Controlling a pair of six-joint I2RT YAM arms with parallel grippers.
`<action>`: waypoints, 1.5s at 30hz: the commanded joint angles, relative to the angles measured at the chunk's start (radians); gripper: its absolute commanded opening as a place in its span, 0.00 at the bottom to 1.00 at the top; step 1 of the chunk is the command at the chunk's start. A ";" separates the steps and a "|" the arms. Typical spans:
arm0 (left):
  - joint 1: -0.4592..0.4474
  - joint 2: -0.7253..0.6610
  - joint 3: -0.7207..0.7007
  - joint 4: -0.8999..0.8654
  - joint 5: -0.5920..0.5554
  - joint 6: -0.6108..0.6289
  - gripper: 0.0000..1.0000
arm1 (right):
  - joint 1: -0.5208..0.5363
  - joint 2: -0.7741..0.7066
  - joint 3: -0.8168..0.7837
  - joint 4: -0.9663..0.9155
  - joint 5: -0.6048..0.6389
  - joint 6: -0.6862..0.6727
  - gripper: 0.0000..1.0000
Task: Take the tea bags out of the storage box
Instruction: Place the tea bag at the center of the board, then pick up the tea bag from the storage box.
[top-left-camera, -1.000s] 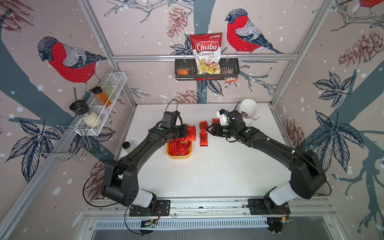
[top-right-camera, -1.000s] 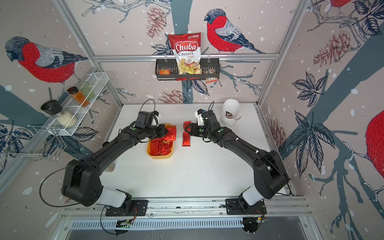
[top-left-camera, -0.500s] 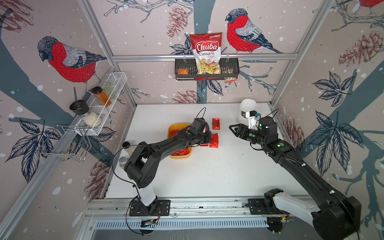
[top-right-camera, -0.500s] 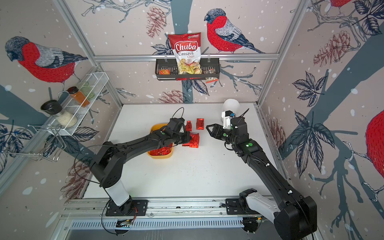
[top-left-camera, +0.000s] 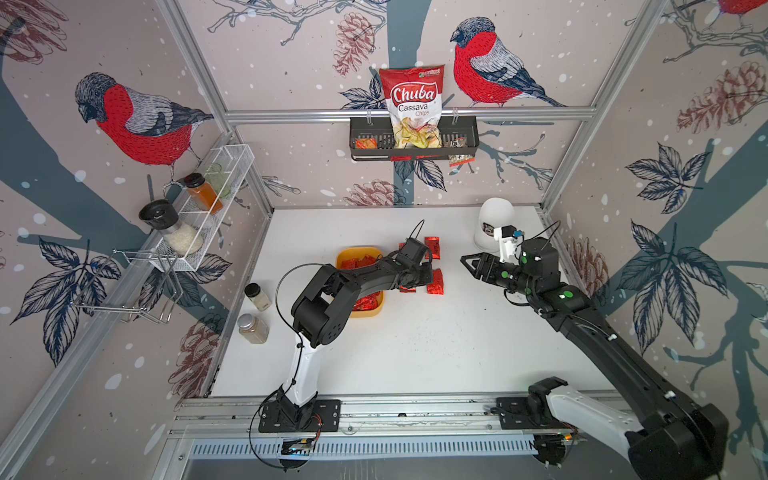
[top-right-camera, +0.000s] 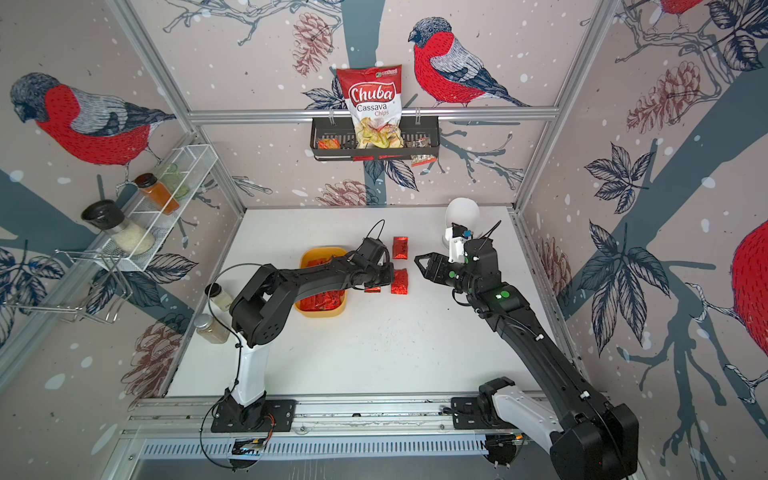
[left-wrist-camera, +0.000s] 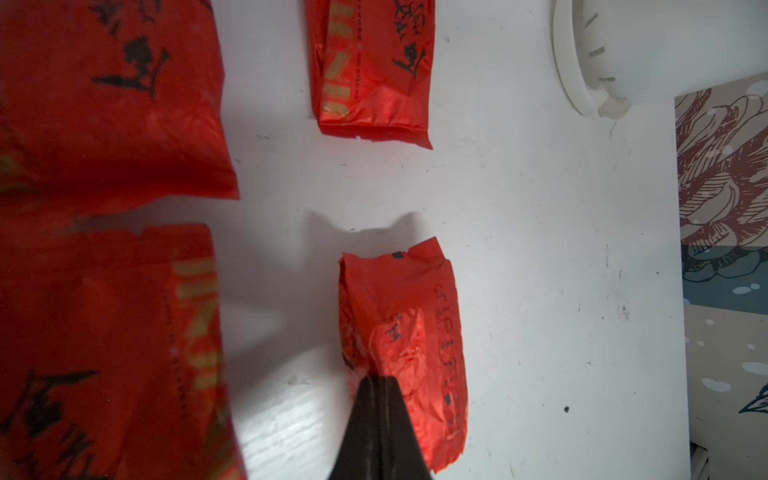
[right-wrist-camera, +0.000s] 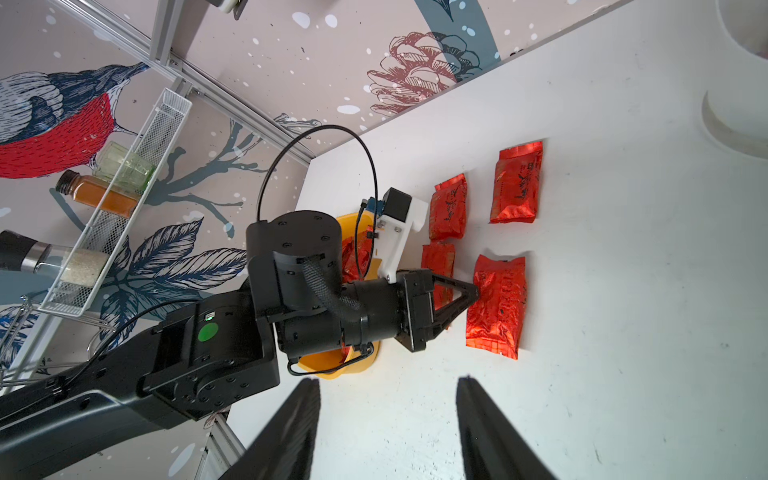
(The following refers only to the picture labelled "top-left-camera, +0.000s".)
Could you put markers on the pile of red tea bags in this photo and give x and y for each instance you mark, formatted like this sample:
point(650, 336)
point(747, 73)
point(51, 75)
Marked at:
point(370, 302)

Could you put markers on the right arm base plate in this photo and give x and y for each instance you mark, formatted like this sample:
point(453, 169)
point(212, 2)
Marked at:
point(519, 413)

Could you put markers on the green item on shelf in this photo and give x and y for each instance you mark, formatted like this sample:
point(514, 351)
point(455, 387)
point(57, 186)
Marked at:
point(217, 177)

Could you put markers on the white wire wall shelf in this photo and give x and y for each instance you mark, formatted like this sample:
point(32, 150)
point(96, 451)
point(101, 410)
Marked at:
point(237, 159)

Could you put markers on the yellow storage box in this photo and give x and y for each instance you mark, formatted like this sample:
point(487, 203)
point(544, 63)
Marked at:
point(356, 252)

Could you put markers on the orange spice bottle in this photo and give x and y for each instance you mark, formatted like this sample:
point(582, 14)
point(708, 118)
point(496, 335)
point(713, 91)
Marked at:
point(202, 193)

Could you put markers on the white mug with logo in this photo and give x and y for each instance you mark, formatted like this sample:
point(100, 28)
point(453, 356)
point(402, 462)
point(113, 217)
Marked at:
point(494, 213)

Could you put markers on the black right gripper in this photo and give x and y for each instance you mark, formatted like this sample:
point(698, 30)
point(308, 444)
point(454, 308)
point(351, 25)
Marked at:
point(484, 260)

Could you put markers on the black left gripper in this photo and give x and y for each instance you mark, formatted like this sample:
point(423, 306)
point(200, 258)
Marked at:
point(428, 275)

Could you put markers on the chrome wire rack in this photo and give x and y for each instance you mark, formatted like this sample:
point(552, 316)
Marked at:
point(134, 285)

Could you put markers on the Chuba cassava chips bag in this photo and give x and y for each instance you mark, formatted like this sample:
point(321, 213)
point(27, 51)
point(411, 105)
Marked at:
point(413, 98)

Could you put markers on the black wire wall basket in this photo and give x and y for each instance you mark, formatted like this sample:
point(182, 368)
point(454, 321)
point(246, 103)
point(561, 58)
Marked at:
point(374, 140)

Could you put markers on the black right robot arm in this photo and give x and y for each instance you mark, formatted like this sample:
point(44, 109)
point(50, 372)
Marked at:
point(666, 435)

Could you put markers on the small glass jar black lid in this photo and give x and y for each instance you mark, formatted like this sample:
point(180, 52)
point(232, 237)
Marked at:
point(257, 296)

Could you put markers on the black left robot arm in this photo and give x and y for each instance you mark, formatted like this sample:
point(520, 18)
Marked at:
point(320, 314)

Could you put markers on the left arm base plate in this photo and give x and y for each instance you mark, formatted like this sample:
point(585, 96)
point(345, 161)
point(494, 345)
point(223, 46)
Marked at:
point(324, 416)

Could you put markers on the black lid rice jar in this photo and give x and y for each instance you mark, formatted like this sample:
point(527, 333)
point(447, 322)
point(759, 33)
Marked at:
point(181, 238)

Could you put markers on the small glass jar silver lid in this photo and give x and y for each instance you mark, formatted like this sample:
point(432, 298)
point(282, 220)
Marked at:
point(253, 329)

